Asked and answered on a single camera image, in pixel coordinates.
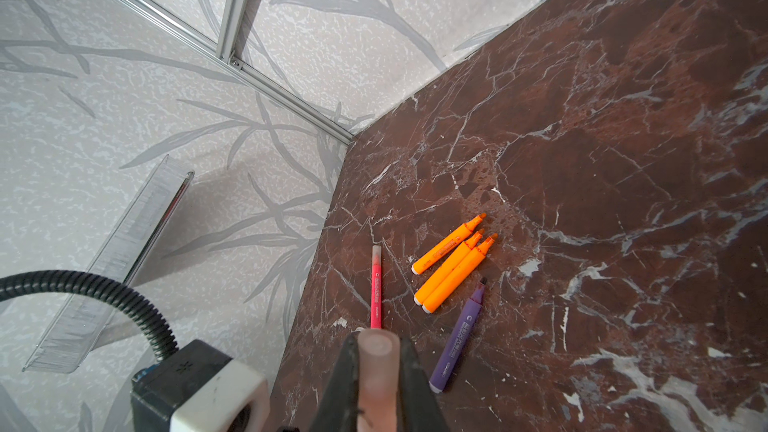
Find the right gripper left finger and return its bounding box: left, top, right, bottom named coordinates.
left=310, top=332, right=360, bottom=432

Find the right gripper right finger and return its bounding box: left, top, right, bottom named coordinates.
left=397, top=338, right=450, bottom=432

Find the translucent pen cap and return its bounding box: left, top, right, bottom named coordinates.
left=357, top=329, right=400, bottom=431

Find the pink marker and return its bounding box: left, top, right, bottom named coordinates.
left=370, top=245, right=383, bottom=329

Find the orange marker middle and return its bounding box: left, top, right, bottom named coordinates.
left=414, top=229, right=484, bottom=305

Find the orange marker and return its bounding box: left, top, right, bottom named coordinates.
left=414, top=229, right=484, bottom=305
left=422, top=233, right=498, bottom=314
left=411, top=213, right=487, bottom=275

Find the orange marker near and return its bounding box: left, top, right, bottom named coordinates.
left=422, top=233, right=498, bottom=314

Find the orange marker far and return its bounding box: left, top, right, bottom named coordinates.
left=411, top=213, right=487, bottom=275

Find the clear plastic wall shelf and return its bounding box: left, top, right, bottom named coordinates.
left=22, top=156, right=194, bottom=374

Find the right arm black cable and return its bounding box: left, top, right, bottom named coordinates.
left=0, top=269, right=180, bottom=364

